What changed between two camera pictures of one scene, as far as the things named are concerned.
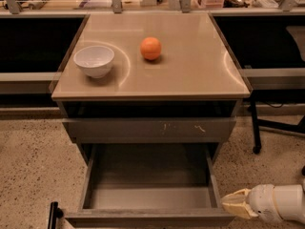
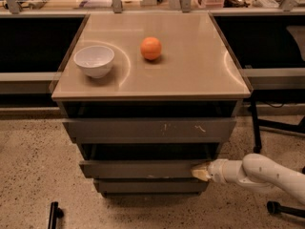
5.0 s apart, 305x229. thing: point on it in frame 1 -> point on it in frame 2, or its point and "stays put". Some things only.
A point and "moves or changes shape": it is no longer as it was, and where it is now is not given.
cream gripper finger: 240,209 -> 201,174
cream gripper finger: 240,196 -> 203,166
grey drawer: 151,186 moves or changes shape
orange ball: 151,48 stays put
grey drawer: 196,130 stays put
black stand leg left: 54,214 stays put
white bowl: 95,60 stays put
